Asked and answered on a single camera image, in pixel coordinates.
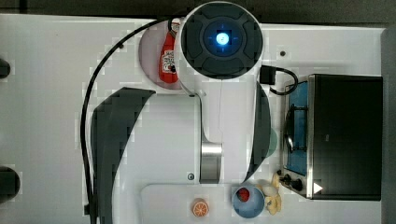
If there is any red ketchup bottle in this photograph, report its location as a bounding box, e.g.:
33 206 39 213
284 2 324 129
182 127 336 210
158 20 179 84

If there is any blue bowl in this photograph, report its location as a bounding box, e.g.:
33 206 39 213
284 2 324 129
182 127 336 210
231 185 264 218

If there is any yellow banana toy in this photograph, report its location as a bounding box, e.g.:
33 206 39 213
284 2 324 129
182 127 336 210
256 174 282 216

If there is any pink round plate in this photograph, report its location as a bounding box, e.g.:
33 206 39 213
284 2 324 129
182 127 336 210
139 19 181 91

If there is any green round plate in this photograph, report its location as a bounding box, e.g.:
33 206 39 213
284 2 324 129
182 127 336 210
266 129 277 157

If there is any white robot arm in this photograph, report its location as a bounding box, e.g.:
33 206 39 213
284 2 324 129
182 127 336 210
91 1 271 224

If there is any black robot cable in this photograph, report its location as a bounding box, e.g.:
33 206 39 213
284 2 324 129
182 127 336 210
79 17 176 218

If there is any red strawberry toy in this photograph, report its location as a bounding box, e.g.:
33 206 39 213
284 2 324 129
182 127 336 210
237 188 250 202

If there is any orange slice toy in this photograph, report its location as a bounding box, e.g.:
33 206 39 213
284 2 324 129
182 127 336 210
191 198 209 217

